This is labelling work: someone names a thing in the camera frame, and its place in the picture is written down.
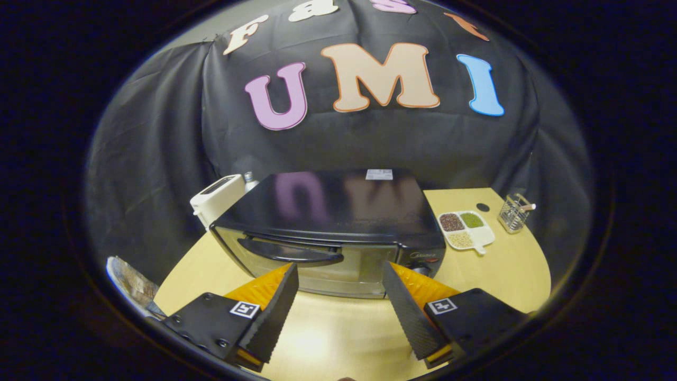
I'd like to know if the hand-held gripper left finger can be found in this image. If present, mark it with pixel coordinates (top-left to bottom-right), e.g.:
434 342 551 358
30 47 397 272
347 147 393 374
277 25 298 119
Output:
161 262 300 373

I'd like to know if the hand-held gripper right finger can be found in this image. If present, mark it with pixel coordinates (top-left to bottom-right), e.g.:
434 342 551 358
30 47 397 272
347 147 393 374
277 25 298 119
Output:
381 262 529 370

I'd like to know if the black toaster oven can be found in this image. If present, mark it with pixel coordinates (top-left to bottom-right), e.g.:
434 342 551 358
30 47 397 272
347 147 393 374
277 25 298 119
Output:
209 168 447 300

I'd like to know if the white pop-up toaster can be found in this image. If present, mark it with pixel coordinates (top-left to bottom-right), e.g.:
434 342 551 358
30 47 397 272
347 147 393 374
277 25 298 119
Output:
189 174 247 231

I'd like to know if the white divided plate of beans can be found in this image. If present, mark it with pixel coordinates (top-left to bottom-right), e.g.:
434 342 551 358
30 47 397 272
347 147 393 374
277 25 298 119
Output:
437 211 497 256

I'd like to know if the bin with grey liner bag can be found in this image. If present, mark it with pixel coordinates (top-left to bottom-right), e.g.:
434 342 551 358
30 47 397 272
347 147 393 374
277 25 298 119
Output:
105 256 166 320

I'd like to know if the black backdrop cloth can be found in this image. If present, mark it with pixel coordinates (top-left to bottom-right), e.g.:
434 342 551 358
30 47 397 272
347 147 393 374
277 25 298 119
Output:
85 0 596 289

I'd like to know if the wire mesh utensil holder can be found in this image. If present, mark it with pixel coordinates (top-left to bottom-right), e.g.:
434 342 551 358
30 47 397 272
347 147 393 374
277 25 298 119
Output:
498 193 537 235

